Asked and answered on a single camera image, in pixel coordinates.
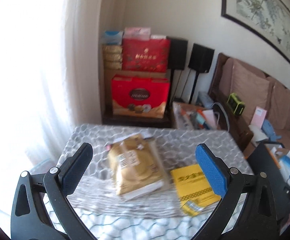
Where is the white round device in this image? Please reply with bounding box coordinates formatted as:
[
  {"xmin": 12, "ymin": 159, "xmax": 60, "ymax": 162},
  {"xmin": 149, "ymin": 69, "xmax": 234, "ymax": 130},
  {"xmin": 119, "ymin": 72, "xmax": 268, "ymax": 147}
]
[{"xmin": 249, "ymin": 124, "xmax": 267, "ymax": 142}]

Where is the framed ink painting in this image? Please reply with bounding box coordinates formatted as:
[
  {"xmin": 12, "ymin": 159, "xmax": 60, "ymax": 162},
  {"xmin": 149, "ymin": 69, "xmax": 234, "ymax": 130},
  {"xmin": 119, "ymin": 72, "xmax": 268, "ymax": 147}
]
[{"xmin": 221, "ymin": 0, "xmax": 290, "ymax": 70}]

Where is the gold flat box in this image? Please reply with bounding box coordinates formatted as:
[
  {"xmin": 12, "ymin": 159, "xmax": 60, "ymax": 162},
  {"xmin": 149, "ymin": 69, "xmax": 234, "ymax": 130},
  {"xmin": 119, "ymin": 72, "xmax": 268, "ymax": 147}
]
[
  {"xmin": 103, "ymin": 60, "xmax": 123, "ymax": 70},
  {"xmin": 102, "ymin": 45, "xmax": 123, "ymax": 53},
  {"xmin": 103, "ymin": 52, "xmax": 123, "ymax": 62}
]

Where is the red chocolate gift box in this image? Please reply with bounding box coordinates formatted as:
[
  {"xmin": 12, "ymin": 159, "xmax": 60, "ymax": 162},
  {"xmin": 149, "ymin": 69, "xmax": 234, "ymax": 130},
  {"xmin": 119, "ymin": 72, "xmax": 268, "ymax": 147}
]
[{"xmin": 111, "ymin": 74, "xmax": 171, "ymax": 118}]

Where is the lime green portable speaker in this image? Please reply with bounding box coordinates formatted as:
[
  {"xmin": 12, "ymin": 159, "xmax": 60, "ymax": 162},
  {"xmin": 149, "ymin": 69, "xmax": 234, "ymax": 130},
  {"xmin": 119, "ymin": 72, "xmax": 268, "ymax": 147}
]
[{"xmin": 227, "ymin": 93, "xmax": 245, "ymax": 117}]

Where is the light blue massager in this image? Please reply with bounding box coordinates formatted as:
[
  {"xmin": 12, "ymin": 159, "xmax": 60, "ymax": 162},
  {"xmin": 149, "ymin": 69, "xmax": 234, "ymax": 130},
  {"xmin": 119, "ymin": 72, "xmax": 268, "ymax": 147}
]
[{"xmin": 262, "ymin": 119, "xmax": 283, "ymax": 141}]

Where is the blue white tissue packet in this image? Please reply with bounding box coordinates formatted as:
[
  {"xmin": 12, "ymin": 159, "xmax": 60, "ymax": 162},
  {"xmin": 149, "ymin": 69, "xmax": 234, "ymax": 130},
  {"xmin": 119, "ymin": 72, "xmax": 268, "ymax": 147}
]
[{"xmin": 102, "ymin": 30, "xmax": 124, "ymax": 46}]

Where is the open cardboard clutter box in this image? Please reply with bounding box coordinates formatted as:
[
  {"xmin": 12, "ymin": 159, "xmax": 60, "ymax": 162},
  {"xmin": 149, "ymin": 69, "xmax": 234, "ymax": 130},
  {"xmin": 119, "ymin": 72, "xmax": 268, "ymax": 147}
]
[{"xmin": 172, "ymin": 101, "xmax": 226, "ymax": 131}]

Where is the white charging cable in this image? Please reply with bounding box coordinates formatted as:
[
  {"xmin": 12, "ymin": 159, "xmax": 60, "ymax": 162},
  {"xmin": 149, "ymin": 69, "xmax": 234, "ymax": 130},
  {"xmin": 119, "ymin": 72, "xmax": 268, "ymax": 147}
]
[{"xmin": 211, "ymin": 102, "xmax": 231, "ymax": 132}]

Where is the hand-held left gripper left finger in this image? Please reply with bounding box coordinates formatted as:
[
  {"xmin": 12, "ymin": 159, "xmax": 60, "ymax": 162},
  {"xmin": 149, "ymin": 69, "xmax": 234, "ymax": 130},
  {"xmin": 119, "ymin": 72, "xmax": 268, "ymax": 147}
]
[{"xmin": 10, "ymin": 142, "xmax": 95, "ymax": 240}]

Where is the pink white packet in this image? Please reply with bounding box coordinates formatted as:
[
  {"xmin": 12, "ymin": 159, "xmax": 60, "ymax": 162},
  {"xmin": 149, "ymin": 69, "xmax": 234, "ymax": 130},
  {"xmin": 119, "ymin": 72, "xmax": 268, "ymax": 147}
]
[{"xmin": 124, "ymin": 27, "xmax": 151, "ymax": 40}]

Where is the yellow instruction booklet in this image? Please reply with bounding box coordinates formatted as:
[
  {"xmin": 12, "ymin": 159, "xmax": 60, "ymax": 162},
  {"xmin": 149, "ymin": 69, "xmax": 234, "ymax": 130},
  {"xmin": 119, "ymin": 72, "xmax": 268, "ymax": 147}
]
[{"xmin": 169, "ymin": 164, "xmax": 223, "ymax": 218}]

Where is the brown sofa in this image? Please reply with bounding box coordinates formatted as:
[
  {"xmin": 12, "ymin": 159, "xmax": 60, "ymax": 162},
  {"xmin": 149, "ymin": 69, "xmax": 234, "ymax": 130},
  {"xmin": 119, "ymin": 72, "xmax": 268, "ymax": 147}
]
[{"xmin": 208, "ymin": 52, "xmax": 290, "ymax": 159}]

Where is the dark wooden stand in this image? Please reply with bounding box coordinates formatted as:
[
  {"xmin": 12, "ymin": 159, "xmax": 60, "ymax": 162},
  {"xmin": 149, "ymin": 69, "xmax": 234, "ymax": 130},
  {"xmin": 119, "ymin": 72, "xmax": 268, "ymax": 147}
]
[{"xmin": 102, "ymin": 110, "xmax": 173, "ymax": 128}]

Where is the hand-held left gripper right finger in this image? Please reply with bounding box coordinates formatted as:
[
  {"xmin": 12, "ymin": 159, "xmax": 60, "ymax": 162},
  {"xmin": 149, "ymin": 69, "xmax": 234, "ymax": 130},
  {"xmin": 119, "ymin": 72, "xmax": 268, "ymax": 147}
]
[{"xmin": 192, "ymin": 143, "xmax": 277, "ymax": 240}]

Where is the clear plastic packet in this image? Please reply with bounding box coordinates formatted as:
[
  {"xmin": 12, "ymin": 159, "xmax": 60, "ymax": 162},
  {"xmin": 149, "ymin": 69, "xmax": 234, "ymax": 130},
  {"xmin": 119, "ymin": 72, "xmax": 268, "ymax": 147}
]
[{"xmin": 173, "ymin": 103, "xmax": 194, "ymax": 130}]

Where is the black storage box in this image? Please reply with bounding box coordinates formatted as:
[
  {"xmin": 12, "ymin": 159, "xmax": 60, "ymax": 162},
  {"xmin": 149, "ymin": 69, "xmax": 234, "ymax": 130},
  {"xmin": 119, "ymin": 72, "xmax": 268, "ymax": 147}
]
[{"xmin": 246, "ymin": 141, "xmax": 290, "ymax": 232}]

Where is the white curtain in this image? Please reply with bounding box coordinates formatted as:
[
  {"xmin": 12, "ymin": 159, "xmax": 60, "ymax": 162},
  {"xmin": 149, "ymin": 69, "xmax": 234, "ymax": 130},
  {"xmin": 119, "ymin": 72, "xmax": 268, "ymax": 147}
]
[{"xmin": 0, "ymin": 0, "xmax": 105, "ymax": 213}]

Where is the black speaker on stand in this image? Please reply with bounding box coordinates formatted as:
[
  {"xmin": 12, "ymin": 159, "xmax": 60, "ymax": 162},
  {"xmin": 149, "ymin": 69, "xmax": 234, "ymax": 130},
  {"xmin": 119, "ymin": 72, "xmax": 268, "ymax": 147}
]
[
  {"xmin": 168, "ymin": 37, "xmax": 188, "ymax": 100},
  {"xmin": 188, "ymin": 43, "xmax": 215, "ymax": 103}
]

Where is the pale blue box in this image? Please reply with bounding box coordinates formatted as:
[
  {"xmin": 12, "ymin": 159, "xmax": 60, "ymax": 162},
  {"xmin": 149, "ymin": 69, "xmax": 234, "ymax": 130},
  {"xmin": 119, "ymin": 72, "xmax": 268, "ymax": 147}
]
[{"xmin": 197, "ymin": 91, "xmax": 214, "ymax": 108}]

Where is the patterned fleece blanket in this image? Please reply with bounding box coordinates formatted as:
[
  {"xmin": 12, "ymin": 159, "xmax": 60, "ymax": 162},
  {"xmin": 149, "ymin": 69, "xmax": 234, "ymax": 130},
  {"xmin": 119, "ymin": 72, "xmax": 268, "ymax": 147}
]
[{"xmin": 26, "ymin": 123, "xmax": 256, "ymax": 240}]

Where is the dark red tea gift bag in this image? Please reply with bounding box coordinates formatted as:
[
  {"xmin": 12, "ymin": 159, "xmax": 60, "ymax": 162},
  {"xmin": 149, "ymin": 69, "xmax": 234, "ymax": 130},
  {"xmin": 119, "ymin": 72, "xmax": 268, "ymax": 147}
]
[{"xmin": 122, "ymin": 38, "xmax": 171, "ymax": 73}]

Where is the gold tissue pack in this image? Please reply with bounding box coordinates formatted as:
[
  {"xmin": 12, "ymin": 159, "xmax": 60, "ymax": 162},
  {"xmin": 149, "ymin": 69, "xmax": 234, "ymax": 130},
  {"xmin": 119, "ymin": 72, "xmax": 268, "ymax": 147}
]
[{"xmin": 107, "ymin": 133, "xmax": 171, "ymax": 202}]

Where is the pink card box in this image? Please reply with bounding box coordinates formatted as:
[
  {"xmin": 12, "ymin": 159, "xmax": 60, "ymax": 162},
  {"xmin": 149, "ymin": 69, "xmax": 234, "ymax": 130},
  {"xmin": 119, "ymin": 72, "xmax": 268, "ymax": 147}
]
[{"xmin": 250, "ymin": 107, "xmax": 267, "ymax": 127}]

